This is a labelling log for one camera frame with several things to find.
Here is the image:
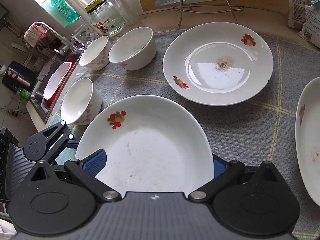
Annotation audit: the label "large white round plate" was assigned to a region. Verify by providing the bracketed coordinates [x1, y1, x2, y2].
[295, 77, 320, 205]

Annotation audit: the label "pink white basin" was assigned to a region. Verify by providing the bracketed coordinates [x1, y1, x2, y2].
[43, 61, 72, 100]

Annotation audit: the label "green dish soap bottle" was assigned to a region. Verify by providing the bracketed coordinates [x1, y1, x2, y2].
[50, 0, 80, 27]

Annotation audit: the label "white bowl pink flowers front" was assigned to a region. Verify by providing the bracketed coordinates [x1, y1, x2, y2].
[60, 77, 102, 126]

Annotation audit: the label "white bowl pink flowers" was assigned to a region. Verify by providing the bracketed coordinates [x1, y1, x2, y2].
[79, 36, 112, 71]
[60, 77, 102, 126]

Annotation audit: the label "roll of plastic wrap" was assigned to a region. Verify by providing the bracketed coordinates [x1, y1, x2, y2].
[65, 0, 93, 27]

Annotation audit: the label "white plastic bag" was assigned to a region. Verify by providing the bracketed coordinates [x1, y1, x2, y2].
[298, 0, 320, 48]

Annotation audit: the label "red white paper bag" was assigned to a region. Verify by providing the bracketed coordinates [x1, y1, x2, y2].
[287, 0, 312, 30]

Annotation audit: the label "chrome sink faucet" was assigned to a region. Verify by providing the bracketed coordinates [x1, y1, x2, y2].
[23, 22, 71, 55]

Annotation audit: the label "glass jar green lid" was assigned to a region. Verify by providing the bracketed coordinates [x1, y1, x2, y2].
[85, 0, 126, 37]

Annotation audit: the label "white oval dish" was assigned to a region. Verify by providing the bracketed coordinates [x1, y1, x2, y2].
[163, 22, 273, 106]
[75, 95, 214, 195]

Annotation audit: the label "plain white bowl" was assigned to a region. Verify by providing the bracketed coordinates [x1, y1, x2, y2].
[108, 27, 157, 71]

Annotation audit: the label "glass mug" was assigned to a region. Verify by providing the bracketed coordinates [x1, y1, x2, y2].
[71, 23, 99, 50]

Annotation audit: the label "wire knife stand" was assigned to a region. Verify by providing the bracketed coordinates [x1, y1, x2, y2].
[172, 0, 244, 29]

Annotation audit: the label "grey green checked cloth mat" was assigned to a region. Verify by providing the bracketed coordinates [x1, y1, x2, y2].
[69, 30, 319, 239]

